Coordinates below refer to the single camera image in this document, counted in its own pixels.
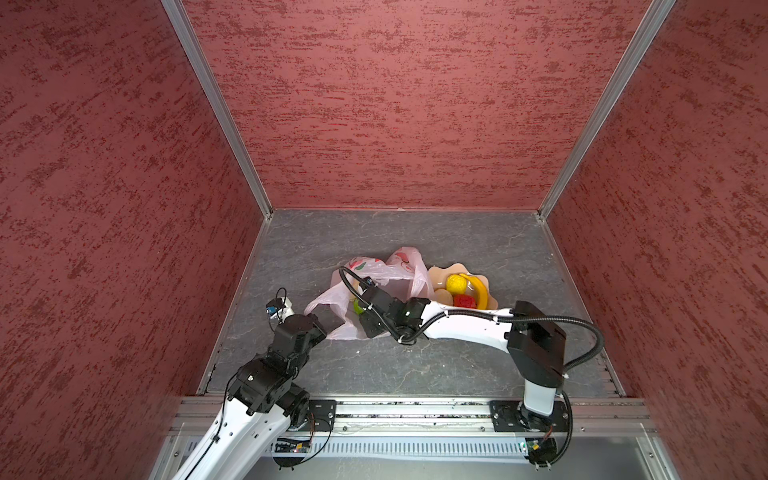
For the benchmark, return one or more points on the left circuit board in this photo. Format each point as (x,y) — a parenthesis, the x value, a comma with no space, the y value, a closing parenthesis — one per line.
(287,446)

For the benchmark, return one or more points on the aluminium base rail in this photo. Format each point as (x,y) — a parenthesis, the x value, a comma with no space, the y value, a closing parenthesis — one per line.
(444,428)

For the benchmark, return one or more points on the pink wavy bowl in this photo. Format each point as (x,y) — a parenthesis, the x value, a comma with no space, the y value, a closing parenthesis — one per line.
(438,276)

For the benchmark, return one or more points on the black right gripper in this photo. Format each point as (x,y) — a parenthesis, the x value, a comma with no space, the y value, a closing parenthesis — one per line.
(366,321)

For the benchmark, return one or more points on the left corner aluminium post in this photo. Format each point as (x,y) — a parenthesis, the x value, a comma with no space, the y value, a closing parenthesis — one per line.
(188,39)

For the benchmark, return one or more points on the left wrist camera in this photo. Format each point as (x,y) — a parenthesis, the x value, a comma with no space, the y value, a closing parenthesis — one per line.
(279,309)

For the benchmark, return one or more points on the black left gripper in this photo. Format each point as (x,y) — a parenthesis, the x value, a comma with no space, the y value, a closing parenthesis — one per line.
(317,331)

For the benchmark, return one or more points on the pink plastic bag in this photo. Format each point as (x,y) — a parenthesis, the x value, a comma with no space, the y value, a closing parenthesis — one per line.
(403,275)

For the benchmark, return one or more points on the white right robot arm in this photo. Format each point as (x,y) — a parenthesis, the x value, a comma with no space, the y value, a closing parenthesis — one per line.
(535,345)

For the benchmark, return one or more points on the right circuit board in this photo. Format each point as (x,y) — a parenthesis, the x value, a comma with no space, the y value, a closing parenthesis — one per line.
(542,453)

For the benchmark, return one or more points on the yellow fake lemon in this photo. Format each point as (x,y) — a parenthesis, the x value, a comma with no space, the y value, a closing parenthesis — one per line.
(456,284)

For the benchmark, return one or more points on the right corner aluminium post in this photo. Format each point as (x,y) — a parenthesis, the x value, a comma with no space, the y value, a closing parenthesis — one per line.
(647,30)

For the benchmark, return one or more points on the yellow fake banana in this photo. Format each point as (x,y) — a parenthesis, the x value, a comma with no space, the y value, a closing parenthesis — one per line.
(478,289)

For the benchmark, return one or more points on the circuit board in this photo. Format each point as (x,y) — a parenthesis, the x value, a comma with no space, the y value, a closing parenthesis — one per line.
(542,453)
(287,446)

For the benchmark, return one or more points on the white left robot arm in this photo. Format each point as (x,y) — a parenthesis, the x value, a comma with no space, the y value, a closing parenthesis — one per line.
(260,404)

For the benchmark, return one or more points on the corner aluminium post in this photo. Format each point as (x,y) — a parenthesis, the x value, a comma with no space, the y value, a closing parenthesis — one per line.
(188,39)
(647,30)

